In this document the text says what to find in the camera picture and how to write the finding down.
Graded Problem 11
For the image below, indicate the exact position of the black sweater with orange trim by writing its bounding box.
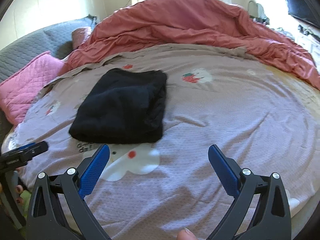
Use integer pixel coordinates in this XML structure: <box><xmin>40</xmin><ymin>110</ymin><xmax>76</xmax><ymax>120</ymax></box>
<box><xmin>69</xmin><ymin>68</ymin><xmax>167</xmax><ymax>144</ymax></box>

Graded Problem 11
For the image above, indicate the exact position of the person's left hand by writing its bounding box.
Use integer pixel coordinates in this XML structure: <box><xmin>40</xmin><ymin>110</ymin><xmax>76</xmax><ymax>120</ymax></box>
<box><xmin>15</xmin><ymin>181</ymin><xmax>24</xmax><ymax>205</ymax></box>

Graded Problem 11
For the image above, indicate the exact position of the person's right hand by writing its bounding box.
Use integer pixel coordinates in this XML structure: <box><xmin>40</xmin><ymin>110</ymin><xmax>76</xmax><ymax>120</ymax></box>
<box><xmin>176</xmin><ymin>228</ymin><xmax>198</xmax><ymax>240</ymax></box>

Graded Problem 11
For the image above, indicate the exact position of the mauve strawberry print bedsheet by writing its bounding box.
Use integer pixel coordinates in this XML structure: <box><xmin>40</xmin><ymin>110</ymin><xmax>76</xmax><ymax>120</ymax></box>
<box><xmin>3</xmin><ymin>44</ymin><xmax>319</xmax><ymax>239</ymax></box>

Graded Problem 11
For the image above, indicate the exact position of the pink quilted pillow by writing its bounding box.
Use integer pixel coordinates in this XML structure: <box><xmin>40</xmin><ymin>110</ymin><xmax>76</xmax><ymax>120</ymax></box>
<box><xmin>1</xmin><ymin>51</ymin><xmax>64</xmax><ymax>126</ymax></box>

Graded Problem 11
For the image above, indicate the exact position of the grey quilted headboard cover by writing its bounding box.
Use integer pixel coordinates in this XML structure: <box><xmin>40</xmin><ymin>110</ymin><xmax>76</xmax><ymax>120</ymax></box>
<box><xmin>0</xmin><ymin>15</ymin><xmax>98</xmax><ymax>81</ymax></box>

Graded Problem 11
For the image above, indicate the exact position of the small mauve pillow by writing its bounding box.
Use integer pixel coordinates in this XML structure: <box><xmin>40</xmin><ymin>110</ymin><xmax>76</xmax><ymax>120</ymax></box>
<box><xmin>72</xmin><ymin>27</ymin><xmax>92</xmax><ymax>50</ymax></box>

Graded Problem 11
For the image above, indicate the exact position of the red-pink rumpled duvet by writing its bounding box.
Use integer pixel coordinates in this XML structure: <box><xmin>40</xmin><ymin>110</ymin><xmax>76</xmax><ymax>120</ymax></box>
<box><xmin>61</xmin><ymin>0</ymin><xmax>319</xmax><ymax>88</ymax></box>

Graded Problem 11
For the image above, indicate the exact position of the black monitor screen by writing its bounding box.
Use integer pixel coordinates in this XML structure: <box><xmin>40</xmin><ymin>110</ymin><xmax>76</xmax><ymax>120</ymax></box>
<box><xmin>286</xmin><ymin>0</ymin><xmax>319</xmax><ymax>28</ymax></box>

